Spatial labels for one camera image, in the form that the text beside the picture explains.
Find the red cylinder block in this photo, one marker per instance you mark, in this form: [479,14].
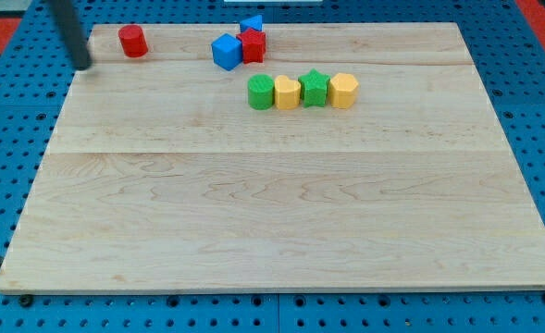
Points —
[132,40]

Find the blue triangle block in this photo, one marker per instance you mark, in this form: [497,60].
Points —
[254,23]

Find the red star block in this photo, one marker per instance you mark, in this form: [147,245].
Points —
[253,45]

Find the blue cube block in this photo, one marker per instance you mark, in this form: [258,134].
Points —
[227,51]

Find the green cylinder block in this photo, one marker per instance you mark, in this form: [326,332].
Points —
[260,91]

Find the yellow heart block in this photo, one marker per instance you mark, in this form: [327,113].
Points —
[287,93]

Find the light wooden board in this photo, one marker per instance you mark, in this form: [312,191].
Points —
[159,178]

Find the yellow hexagon block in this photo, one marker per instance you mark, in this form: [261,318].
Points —
[343,90]

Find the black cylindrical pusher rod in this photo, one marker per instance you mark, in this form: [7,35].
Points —
[69,27]

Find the green star block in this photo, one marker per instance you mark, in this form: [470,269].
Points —
[314,88]

